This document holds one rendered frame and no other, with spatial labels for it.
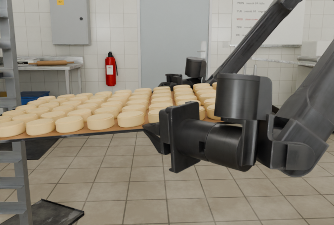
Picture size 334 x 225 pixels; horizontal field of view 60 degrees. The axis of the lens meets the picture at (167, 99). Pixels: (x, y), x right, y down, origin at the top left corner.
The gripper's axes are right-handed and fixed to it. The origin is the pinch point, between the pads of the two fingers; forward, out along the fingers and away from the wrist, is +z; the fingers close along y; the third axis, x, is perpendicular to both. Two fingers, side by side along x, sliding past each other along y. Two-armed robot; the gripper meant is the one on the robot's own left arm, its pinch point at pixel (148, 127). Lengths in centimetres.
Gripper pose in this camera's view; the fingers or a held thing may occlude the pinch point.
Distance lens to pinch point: 51.7
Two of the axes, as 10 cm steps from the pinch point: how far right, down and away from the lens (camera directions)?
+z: -7.1, -0.8, 7.0
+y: 0.6, 9.8, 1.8
